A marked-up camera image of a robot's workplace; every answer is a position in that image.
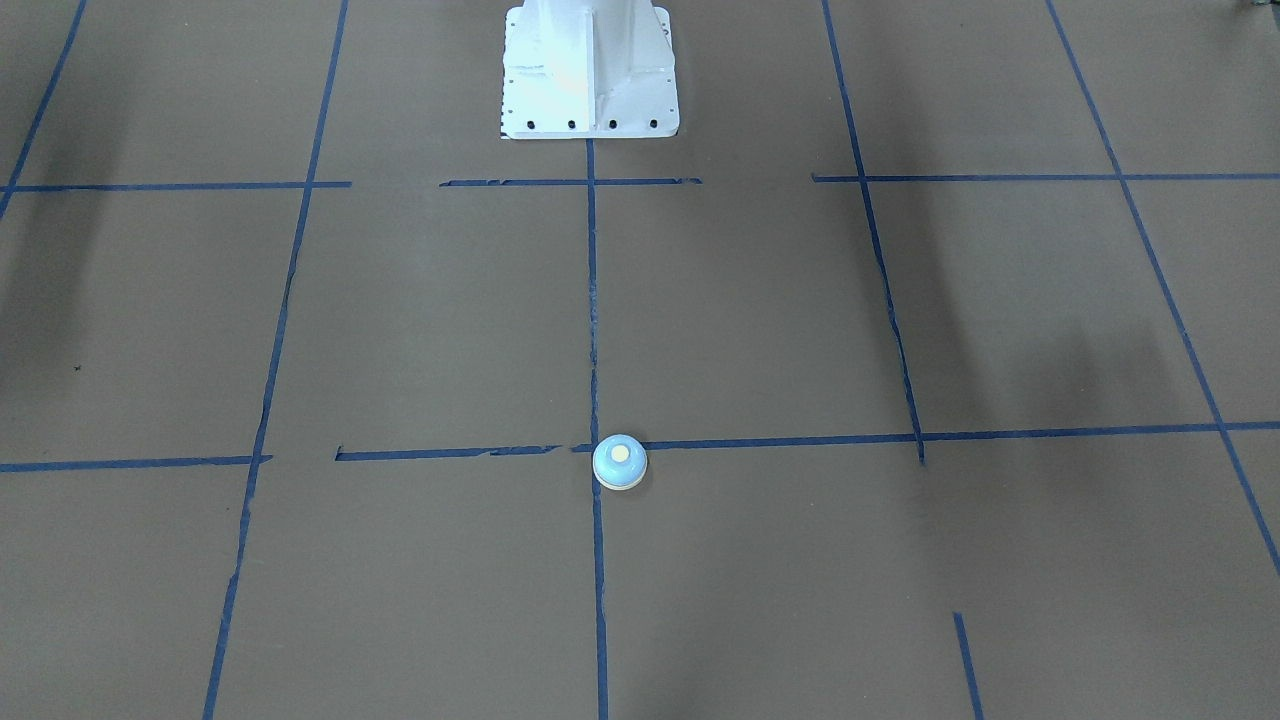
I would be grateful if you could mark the white camera mast base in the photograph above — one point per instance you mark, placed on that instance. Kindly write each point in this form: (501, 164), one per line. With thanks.
(588, 69)

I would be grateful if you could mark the brown paper table cover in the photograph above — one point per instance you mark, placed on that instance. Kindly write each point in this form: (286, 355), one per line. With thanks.
(949, 329)

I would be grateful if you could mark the blue and white bell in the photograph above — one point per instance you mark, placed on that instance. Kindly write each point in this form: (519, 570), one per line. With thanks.
(619, 462)

